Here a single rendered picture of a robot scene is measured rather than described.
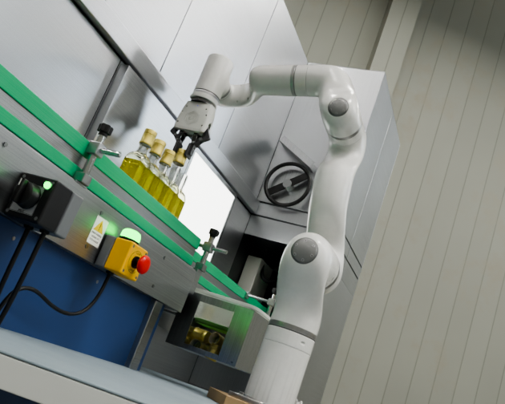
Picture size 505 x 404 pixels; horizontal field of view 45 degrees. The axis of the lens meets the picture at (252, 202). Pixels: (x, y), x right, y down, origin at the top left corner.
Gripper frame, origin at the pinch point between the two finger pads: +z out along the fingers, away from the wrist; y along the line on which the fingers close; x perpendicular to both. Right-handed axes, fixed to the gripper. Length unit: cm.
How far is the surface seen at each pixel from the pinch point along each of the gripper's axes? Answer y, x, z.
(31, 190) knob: 21, -68, 40
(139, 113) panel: -12.3, -9.7, -4.5
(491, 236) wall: 64, 481, -168
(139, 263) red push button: 25, -36, 41
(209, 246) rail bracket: 15.6, 7.4, 24.0
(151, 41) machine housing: -15.3, -15.0, -25.5
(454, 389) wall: 64, 482, -12
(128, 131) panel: -12.3, -11.0, 2.1
